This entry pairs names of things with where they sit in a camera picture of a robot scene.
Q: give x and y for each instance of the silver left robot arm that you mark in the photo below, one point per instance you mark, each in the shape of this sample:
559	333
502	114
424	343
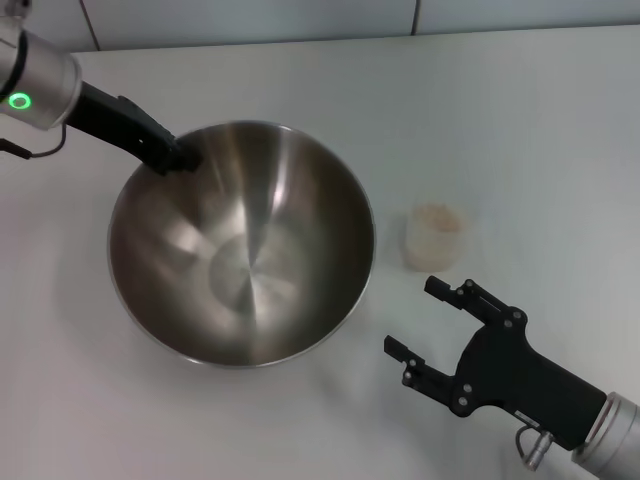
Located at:
40	75

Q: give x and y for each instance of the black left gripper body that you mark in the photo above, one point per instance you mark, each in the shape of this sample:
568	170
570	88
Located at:
115	122

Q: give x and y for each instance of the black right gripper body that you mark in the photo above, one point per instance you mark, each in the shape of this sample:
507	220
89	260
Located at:
520	370

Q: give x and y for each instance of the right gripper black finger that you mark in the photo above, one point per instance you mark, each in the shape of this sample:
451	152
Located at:
480	305
435	385

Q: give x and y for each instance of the stainless steel mixing bowl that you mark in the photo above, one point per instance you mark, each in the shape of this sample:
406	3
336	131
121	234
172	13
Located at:
240	260

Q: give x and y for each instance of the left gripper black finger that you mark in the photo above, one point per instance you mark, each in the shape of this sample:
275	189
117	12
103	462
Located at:
187	156
164	165

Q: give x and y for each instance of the clear plastic cup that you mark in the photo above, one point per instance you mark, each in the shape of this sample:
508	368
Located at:
417	250

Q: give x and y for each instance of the white rice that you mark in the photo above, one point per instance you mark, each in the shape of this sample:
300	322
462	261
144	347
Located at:
440	220

